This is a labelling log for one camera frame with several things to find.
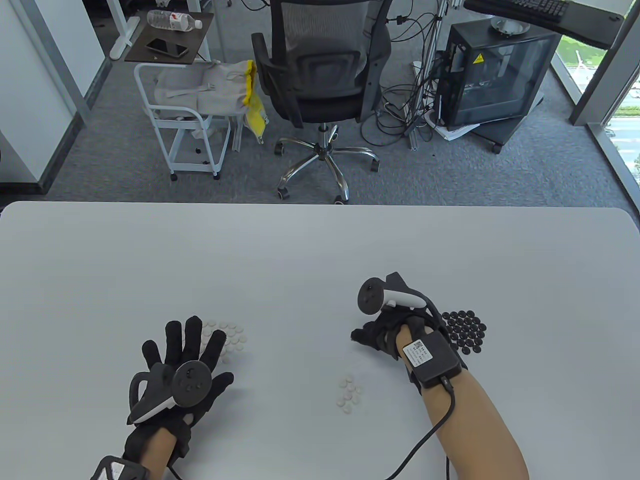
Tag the person's right hand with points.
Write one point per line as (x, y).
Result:
(380, 335)

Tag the person's left hand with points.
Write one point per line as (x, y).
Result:
(203, 396)

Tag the cluster of white go stones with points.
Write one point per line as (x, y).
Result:
(232, 340)

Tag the pile of mixed go stones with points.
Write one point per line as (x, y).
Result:
(346, 410)

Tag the cluster of black go stones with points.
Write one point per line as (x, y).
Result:
(465, 330)

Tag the person's right forearm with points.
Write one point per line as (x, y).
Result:
(475, 430)

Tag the black and white VR controller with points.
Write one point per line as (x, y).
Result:
(190, 382)
(370, 295)

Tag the black labelled wrist box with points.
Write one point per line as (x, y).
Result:
(435, 360)

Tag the black cross-braced wrist module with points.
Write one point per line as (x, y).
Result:
(117, 471)

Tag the white papers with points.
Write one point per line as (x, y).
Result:
(452, 134)

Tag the dark rolling computer stand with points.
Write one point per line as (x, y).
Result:
(500, 132)

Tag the yellow plastic bag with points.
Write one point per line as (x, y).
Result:
(255, 110)

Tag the black mesh office chair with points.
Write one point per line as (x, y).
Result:
(320, 75)

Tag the white power strip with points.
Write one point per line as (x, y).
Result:
(416, 65)

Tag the white metal cart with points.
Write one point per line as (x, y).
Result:
(170, 116)

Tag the black computer tower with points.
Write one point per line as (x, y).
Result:
(500, 75)

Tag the grey fabric bag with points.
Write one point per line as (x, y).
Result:
(215, 90)

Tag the silver bowl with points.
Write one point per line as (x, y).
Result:
(510, 26)

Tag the brown side table top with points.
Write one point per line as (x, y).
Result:
(200, 45)

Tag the black smartphone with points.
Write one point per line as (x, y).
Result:
(167, 47)

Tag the black keyboard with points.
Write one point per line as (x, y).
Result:
(530, 7)

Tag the white desk leg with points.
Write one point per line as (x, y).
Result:
(122, 42)

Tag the clear plastic water bottle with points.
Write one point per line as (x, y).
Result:
(170, 20)

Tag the aluminium frame post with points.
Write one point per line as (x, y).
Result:
(442, 6)

